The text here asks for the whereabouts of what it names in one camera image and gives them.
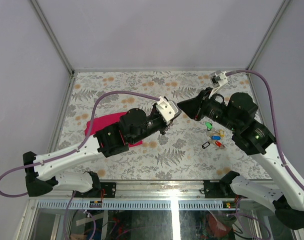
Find aluminium frame post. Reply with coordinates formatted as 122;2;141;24
28;0;75;76
246;0;292;70

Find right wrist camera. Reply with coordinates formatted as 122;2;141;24
209;70;228;98

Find floral patterned table mat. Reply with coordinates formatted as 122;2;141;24
58;70;269;180

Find white perforated cable duct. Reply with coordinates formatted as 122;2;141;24
37;199;224;211

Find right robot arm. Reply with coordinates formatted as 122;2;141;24
178;87;304;230

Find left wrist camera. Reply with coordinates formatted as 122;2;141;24
156;96;181;126

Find right aluminium frame post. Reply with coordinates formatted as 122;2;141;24
246;0;292;70

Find left aluminium frame post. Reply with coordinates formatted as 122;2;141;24
28;0;75;76

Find green key tag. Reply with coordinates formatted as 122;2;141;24
205;122;213;131

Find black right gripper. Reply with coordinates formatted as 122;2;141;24
177;86;240;132

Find pink folded cloth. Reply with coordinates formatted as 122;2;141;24
84;112;143;148

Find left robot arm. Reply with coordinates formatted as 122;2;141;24
23;104;181;198

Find yellow key tag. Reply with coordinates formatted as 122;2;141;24
216;129;225;138

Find red key tag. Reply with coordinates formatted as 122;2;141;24
215;141;222;148

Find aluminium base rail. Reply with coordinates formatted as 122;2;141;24
27;178;235;199

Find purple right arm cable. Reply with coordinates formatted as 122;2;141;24
225;69;304;198

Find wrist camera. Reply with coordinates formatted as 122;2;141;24
209;70;228;98
156;96;181;126

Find blue key tag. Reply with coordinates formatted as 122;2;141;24
211;135;221;140

